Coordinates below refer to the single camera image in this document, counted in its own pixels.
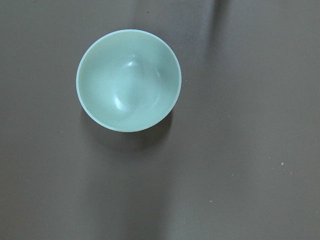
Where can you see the green bowl far right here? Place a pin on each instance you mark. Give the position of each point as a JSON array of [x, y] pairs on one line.
[[128, 80]]

